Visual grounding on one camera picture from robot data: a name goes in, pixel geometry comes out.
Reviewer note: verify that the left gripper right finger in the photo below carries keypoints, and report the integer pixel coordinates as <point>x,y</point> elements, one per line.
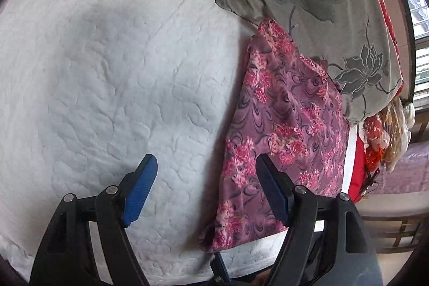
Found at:
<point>326,242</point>

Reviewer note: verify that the wooden chair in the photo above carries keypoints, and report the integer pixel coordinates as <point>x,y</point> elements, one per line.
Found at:
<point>395,231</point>

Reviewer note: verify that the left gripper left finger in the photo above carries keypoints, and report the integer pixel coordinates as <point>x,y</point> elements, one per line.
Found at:
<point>65,255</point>

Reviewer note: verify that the red cloth at bedside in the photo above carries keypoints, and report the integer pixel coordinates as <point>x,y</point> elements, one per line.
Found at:
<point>359,174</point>

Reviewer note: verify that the grey flower-pattern pillow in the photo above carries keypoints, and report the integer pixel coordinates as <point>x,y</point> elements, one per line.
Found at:
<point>353,39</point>

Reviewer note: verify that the plastic bags bundle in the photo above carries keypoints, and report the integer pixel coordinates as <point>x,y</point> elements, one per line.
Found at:
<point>387,134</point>

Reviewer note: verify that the white quilted bedspread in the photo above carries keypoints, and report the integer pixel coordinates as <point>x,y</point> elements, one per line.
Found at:
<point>88,88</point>

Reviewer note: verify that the purple floral garment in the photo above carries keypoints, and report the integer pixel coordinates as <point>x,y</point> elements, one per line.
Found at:
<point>289,109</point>

